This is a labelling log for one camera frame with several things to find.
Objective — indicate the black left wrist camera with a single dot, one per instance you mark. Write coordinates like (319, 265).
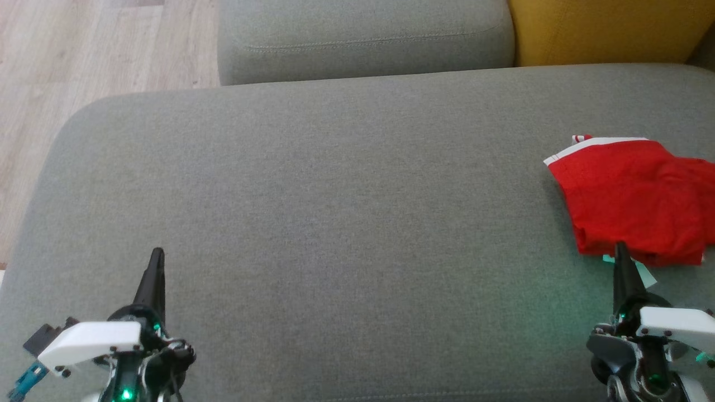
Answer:
(47, 335)

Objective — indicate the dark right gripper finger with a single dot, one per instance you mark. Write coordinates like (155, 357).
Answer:
(624, 279)

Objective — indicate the red jersey with white sleeves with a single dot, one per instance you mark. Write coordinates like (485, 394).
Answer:
(670, 259)

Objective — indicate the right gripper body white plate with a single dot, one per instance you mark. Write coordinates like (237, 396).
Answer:
(676, 326)

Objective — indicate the red shorts with white stripe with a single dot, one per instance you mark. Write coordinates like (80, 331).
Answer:
(631, 195)

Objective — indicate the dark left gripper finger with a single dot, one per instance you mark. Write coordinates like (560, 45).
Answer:
(153, 290)

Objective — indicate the grey sofa back cushion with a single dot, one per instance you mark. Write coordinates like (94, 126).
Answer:
(363, 39)

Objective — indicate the yellow sofa cushion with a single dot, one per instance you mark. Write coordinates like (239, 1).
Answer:
(609, 30)

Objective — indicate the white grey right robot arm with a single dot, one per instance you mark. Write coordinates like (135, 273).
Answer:
(692, 388)

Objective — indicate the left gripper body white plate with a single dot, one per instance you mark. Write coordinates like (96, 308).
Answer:
(95, 340)

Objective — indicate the large grey sofa seat cushion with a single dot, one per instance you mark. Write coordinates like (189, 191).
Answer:
(346, 234)

